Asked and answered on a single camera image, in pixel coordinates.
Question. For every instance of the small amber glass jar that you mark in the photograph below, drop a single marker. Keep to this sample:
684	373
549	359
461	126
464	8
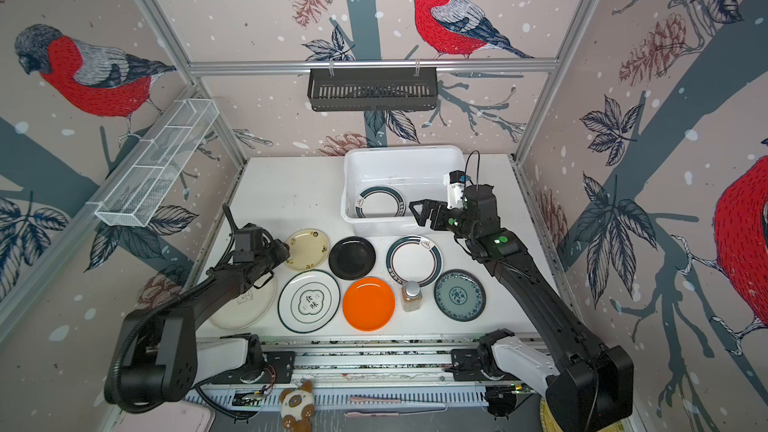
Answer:
411	296

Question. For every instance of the white plastic bin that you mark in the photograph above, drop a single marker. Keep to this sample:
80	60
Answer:
416	172

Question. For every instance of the brown white plush toy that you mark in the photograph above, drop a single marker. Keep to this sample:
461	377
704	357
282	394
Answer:
297	408

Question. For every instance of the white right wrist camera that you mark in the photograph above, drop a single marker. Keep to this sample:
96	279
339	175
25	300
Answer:
455	182

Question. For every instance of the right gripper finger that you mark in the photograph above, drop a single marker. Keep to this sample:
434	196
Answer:
428	209
437	218

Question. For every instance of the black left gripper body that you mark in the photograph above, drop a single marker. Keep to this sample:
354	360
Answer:
272	255

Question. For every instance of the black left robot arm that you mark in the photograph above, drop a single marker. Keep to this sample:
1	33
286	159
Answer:
186	324

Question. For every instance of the white plate with black emblem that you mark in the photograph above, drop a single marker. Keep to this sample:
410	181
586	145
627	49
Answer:
309	301

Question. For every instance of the pink tweezers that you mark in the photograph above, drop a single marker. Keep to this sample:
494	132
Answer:
362	406

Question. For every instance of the pink tray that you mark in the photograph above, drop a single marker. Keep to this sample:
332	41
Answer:
170	417

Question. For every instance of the black hanging basket shelf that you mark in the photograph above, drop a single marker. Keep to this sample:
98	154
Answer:
373	89

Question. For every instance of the yellow woven bamboo tray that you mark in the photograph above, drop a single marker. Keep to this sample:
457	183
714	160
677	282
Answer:
549	424

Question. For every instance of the green red rimmed white plate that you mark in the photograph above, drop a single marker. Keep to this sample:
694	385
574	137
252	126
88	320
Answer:
388	192

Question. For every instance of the orange plate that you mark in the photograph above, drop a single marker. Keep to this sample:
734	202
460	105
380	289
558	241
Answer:
368	304

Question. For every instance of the aluminium rail base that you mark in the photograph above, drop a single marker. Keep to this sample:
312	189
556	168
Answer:
240	359

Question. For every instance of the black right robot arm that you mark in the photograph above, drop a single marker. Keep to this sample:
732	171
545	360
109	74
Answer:
552	324

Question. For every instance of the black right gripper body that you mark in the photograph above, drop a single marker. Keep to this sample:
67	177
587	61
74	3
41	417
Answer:
457	222

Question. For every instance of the cream white large plate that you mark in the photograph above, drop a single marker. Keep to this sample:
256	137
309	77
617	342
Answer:
246	309

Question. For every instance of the white wire mesh shelf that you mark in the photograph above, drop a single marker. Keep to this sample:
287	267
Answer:
143	187

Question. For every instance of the cream yellow small plate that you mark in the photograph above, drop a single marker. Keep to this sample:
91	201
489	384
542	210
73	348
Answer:
308	249

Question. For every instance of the teal patterned plate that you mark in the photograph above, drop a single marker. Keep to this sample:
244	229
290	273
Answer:
459	295

